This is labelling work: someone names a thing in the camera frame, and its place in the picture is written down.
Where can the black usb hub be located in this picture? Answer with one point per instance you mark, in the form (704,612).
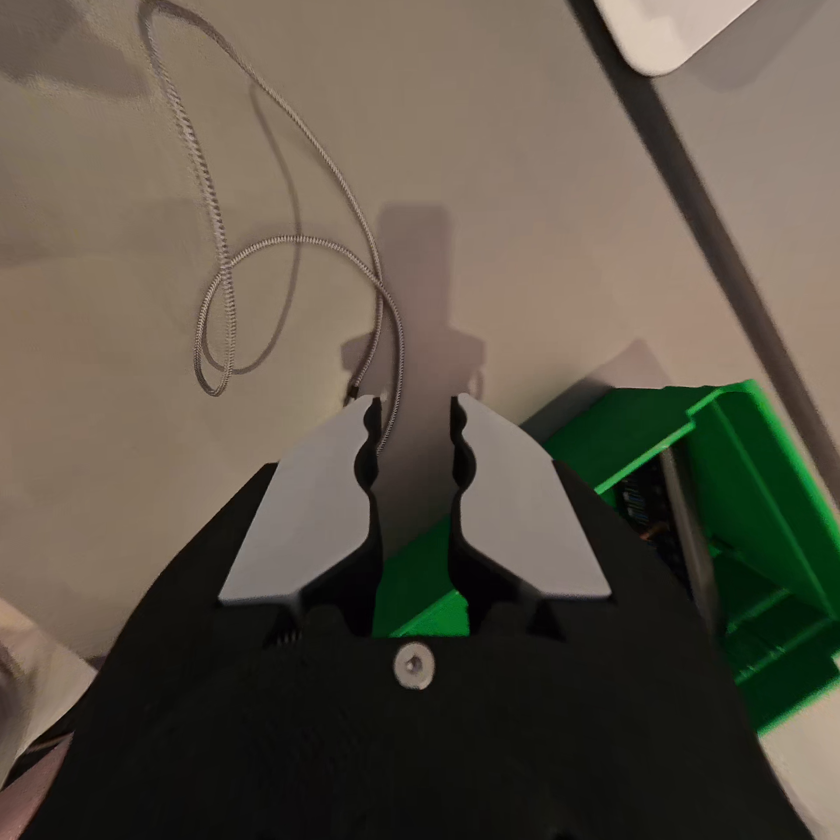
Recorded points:
(669,525)

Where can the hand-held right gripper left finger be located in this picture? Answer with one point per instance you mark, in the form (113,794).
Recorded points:
(305,518)

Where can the green plastic bin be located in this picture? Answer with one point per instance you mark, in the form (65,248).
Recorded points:
(722,525)

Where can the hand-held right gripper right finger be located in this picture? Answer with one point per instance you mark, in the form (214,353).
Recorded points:
(525,518)

